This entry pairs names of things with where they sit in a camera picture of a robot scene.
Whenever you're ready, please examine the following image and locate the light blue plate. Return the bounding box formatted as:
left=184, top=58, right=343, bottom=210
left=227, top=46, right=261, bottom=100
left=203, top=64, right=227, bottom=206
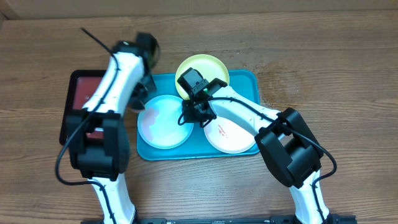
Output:
left=137, top=95, right=194, bottom=149

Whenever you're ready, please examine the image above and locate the yellow-green plate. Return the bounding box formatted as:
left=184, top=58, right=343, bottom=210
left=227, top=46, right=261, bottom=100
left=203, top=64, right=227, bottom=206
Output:
left=175, top=54, right=229, bottom=100

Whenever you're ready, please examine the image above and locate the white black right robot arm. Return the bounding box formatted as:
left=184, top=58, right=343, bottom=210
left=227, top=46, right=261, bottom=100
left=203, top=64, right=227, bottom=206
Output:
left=176, top=68, right=337, bottom=223

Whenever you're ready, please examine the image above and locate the black tray with red water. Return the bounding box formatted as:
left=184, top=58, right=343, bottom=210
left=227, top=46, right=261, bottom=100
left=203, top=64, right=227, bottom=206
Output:
left=59, top=70, right=106, bottom=146

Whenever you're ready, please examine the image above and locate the blue plastic tray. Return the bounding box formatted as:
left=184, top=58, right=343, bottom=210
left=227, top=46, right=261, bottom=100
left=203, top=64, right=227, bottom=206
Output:
left=136, top=70, right=260, bottom=161

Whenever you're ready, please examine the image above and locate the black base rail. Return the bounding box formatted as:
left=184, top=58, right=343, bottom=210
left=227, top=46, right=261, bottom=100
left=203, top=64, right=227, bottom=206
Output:
left=80, top=214, right=358, bottom=224

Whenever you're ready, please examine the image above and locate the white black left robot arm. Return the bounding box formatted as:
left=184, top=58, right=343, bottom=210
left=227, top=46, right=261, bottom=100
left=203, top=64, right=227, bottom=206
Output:
left=55, top=32, right=160, bottom=223

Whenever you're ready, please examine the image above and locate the white pink plate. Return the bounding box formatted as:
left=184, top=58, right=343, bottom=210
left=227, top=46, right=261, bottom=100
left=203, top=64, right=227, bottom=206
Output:
left=204, top=117, right=255, bottom=154

